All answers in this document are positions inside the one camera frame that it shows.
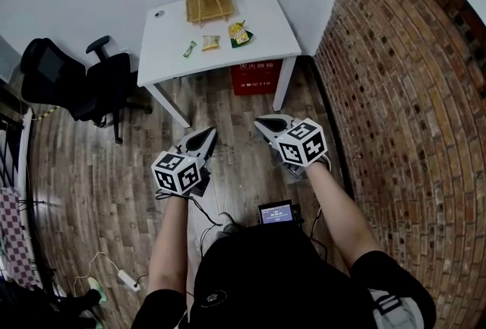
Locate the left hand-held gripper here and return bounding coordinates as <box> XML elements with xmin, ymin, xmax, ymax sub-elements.
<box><xmin>150</xmin><ymin>126</ymin><xmax>219</xmax><ymax>197</ymax></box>

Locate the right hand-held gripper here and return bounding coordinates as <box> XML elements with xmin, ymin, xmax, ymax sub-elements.
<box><xmin>253</xmin><ymin>113</ymin><xmax>328</xmax><ymax>180</ymax></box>

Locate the yellow green snack bag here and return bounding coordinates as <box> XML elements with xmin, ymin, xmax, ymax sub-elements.
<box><xmin>227</xmin><ymin>19</ymin><xmax>254</xmax><ymax>49</ymax></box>

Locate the orange-ended peanut snack packet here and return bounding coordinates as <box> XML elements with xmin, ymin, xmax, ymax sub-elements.
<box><xmin>200</xmin><ymin>34</ymin><xmax>222</xmax><ymax>52</ymax></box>

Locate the person's right forearm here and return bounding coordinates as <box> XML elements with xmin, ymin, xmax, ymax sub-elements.
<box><xmin>305</xmin><ymin>160</ymin><xmax>383</xmax><ymax>268</ymax></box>

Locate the grey white shoulder bag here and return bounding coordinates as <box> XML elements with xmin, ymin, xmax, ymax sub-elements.
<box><xmin>368</xmin><ymin>287</ymin><xmax>427</xmax><ymax>329</ymax></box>

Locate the person's left forearm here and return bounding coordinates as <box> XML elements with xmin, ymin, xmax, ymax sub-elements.
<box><xmin>147</xmin><ymin>193</ymin><xmax>190</xmax><ymax>298</ymax></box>

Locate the white table leg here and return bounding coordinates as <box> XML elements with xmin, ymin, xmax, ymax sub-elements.
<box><xmin>272</xmin><ymin>55</ymin><xmax>298</xmax><ymax>112</ymax></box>

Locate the red fire equipment box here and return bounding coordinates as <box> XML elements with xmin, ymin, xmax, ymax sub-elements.
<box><xmin>230</xmin><ymin>58</ymin><xmax>284</xmax><ymax>96</ymax></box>

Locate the person's left shoe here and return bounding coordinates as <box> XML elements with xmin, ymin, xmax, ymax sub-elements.
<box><xmin>218</xmin><ymin>211</ymin><xmax>240</xmax><ymax>236</ymax></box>

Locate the small black screen device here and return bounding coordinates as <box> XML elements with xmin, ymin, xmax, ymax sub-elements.
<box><xmin>258</xmin><ymin>200</ymin><xmax>295</xmax><ymax>225</ymax></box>

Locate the black office chair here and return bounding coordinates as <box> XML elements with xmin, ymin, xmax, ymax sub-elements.
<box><xmin>19</xmin><ymin>35</ymin><xmax>153</xmax><ymax>145</ymax></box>

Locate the white power strip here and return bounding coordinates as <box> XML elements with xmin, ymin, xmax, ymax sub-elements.
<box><xmin>117</xmin><ymin>269</ymin><xmax>141</xmax><ymax>293</ymax></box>

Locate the person's black shirt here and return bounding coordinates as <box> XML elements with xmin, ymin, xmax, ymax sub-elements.
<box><xmin>131</xmin><ymin>223</ymin><xmax>437</xmax><ymax>329</ymax></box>

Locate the black metal railing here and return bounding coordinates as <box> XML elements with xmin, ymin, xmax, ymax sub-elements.
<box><xmin>0</xmin><ymin>110</ymin><xmax>24</xmax><ymax>191</ymax></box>

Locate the purple white checkered cloth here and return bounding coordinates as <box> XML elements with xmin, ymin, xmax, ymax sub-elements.
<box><xmin>0</xmin><ymin>186</ymin><xmax>37</xmax><ymax>290</ymax></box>

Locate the yellow black striped cable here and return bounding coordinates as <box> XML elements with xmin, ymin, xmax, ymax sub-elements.
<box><xmin>32</xmin><ymin>105</ymin><xmax>64</xmax><ymax>122</ymax></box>

